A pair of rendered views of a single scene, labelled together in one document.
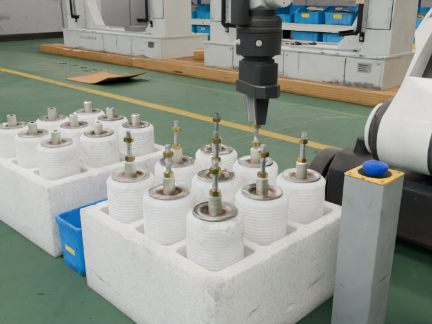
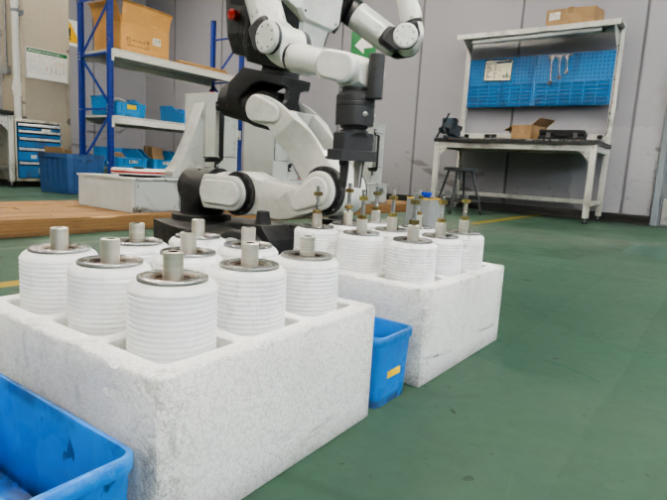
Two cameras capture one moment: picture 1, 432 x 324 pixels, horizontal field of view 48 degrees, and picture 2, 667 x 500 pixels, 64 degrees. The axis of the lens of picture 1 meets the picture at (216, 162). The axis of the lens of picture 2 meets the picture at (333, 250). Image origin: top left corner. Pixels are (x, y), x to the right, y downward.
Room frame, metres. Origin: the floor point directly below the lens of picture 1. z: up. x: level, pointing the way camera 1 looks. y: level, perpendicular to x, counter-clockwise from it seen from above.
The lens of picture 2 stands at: (1.19, 1.14, 0.38)
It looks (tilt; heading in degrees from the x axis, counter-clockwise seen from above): 9 degrees down; 261
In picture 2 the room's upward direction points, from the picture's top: 3 degrees clockwise
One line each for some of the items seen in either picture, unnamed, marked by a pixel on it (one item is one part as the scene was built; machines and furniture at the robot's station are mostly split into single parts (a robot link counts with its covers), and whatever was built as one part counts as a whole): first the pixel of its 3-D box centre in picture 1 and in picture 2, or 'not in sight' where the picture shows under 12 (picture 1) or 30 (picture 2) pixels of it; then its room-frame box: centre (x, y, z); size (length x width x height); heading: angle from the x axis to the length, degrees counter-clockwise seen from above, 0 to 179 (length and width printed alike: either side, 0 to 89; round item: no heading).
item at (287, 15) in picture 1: (290, 13); not in sight; (6.76, -0.99, 0.36); 0.50 x 0.38 x 0.21; 136
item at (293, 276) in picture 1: (215, 249); (385, 301); (0.89, 0.00, 0.09); 0.39 x 0.39 x 0.18; 45
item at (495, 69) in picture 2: not in sight; (498, 69); (-1.41, -4.60, 1.54); 0.32 x 0.02 x 0.25; 135
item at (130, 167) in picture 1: (130, 169); (413, 233); (0.89, 0.17, 0.26); 0.02 x 0.02 x 0.03
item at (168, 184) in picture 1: (169, 185); (440, 230); (0.81, 0.08, 0.26); 0.02 x 0.02 x 0.03
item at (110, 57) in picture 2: not in sight; (168, 96); (2.24, -5.55, 1.10); 1.89 x 0.64 x 2.20; 45
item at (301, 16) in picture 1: (316, 14); not in sight; (6.43, -1.27, 0.36); 0.50 x 0.38 x 0.21; 136
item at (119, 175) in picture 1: (130, 175); (412, 240); (0.89, 0.17, 0.25); 0.08 x 0.08 x 0.01
